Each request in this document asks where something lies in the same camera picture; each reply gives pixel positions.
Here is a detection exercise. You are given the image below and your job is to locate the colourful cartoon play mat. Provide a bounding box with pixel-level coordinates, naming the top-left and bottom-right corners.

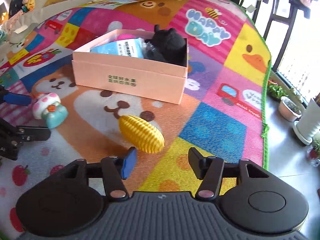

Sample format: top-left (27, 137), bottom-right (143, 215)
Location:
top-left (1, 0), bottom-right (271, 239)

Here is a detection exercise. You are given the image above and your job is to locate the pink cardboard box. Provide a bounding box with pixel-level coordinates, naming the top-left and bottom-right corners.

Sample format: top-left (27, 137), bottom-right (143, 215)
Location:
top-left (72, 29), bottom-right (188, 105)

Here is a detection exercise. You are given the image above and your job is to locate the white potted palm planter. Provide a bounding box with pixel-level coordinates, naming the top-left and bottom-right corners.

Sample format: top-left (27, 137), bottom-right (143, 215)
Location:
top-left (293, 99), bottom-right (320, 145)

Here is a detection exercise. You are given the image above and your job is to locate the yellow corn toy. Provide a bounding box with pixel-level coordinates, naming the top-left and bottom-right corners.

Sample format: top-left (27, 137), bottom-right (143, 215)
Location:
top-left (119, 115), bottom-right (165, 153)

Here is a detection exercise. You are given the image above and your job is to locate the blue white snack bag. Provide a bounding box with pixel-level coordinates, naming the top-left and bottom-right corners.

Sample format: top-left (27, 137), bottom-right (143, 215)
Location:
top-left (90, 38), bottom-right (145, 59)

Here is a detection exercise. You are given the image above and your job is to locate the black plush toy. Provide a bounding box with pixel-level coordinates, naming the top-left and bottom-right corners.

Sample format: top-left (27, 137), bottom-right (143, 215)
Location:
top-left (143, 24), bottom-right (187, 67)

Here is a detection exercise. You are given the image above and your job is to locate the mushroom house toy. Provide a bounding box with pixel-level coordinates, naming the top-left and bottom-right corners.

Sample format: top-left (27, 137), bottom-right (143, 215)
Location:
top-left (32, 92), bottom-right (68, 129)

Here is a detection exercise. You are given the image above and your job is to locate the small white flower pot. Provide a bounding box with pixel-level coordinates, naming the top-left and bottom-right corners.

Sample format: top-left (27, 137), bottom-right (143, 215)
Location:
top-left (278, 96), bottom-right (302, 122)

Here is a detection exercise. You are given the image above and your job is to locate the pink plastic heart strainer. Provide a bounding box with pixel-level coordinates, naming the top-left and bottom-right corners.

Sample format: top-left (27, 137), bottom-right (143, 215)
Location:
top-left (115, 34), bottom-right (136, 41)

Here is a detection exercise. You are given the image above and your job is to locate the yellow duck plush toy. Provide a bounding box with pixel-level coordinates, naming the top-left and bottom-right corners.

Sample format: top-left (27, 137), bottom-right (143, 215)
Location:
top-left (22, 0), bottom-right (35, 12)

